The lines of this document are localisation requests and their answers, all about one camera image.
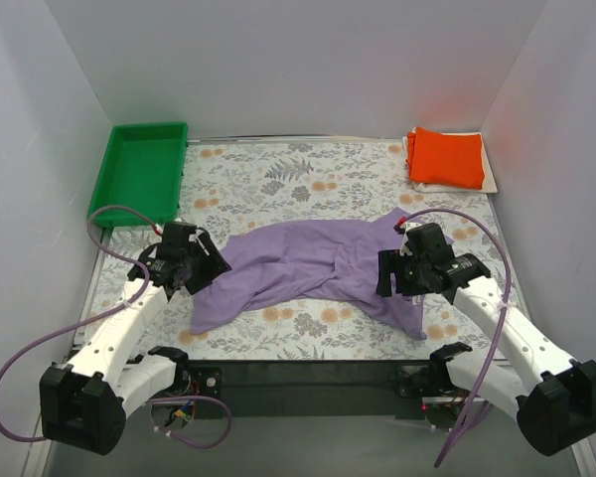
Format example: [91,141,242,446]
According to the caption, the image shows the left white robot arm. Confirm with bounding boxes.
[40,222,230,455]

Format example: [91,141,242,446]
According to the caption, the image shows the green plastic tray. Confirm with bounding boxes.
[86,121,188,229]

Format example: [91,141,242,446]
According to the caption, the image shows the folded orange t shirt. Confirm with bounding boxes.
[405,126,487,192]

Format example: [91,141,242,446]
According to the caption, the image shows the purple t shirt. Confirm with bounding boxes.
[190,208,426,340]

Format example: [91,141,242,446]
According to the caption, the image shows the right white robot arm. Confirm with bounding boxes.
[376,221,596,456]

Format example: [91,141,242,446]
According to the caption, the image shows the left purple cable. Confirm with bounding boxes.
[0,204,232,451]

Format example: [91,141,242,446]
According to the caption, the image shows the aluminium frame rail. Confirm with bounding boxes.
[26,396,596,476]

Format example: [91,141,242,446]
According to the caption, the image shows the floral patterned table mat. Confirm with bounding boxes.
[134,141,504,360]

